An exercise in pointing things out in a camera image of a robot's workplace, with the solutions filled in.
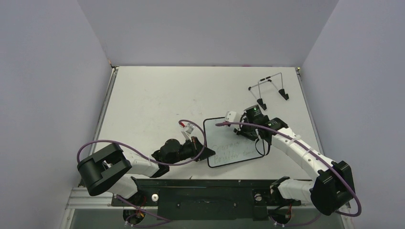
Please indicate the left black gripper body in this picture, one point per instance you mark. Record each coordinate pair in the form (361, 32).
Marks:
(189, 150)

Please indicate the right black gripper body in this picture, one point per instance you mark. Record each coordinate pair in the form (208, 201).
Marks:
(248, 131)

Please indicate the small black-framed whiteboard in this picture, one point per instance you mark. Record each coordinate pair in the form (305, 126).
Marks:
(229, 147)

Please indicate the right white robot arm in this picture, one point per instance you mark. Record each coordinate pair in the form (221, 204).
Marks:
(331, 185)

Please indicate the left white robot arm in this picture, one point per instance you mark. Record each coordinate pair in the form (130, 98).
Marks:
(111, 170)

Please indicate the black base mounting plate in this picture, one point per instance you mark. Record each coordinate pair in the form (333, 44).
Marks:
(198, 199)

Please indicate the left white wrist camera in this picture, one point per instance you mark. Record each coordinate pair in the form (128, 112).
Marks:
(187, 131)

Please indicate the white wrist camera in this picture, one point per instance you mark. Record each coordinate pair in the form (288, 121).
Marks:
(187, 131)
(232, 116)

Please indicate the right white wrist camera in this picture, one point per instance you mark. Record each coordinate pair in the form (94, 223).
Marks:
(232, 116)

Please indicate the wire whiteboard stand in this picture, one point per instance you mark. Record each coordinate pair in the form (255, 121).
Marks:
(267, 85)

